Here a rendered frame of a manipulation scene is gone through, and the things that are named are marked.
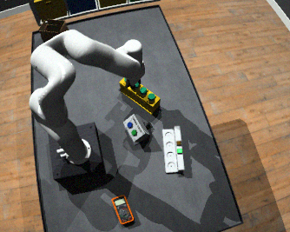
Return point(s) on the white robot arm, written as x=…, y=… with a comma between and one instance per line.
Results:
x=50, y=109

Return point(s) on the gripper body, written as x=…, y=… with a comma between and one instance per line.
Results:
x=133, y=81

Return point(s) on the orange digital multimeter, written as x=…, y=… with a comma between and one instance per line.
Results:
x=122, y=209

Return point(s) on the white button panel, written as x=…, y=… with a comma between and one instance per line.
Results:
x=137, y=129

